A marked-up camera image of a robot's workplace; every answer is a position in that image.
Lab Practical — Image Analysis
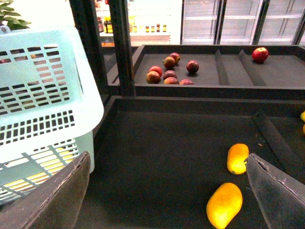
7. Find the black fruit display tray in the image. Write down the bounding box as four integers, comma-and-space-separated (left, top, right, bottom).
76, 96, 305, 229

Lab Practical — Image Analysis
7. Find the yellow mango far left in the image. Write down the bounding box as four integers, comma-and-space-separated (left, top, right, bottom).
227, 143, 249, 175

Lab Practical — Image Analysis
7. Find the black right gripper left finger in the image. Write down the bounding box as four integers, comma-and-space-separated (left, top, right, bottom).
0, 152, 91, 229

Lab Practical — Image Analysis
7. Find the white shelf with bottles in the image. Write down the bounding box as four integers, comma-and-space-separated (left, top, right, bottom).
95, 0, 183, 47

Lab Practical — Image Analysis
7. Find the light blue plastic basket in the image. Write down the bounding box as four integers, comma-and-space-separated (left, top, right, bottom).
0, 26, 104, 205

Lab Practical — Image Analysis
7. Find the green potted plant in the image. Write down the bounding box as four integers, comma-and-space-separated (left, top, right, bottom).
0, 0, 31, 30

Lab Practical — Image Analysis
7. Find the glass door refrigerator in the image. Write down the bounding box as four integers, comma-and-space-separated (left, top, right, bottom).
180, 0, 305, 45

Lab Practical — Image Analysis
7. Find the red apple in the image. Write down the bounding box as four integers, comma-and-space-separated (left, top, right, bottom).
252, 47, 269, 63

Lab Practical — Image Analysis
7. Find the black upper display tray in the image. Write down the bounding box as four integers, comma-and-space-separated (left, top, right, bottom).
132, 45, 305, 101

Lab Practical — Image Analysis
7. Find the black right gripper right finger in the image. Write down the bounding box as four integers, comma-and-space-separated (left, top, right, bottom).
245, 154, 305, 229

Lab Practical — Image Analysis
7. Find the yellow mango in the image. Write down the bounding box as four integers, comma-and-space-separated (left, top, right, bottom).
206, 182, 243, 229
227, 143, 249, 175

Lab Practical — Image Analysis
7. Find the black shelf post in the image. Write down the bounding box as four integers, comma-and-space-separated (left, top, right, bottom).
69, 0, 135, 96

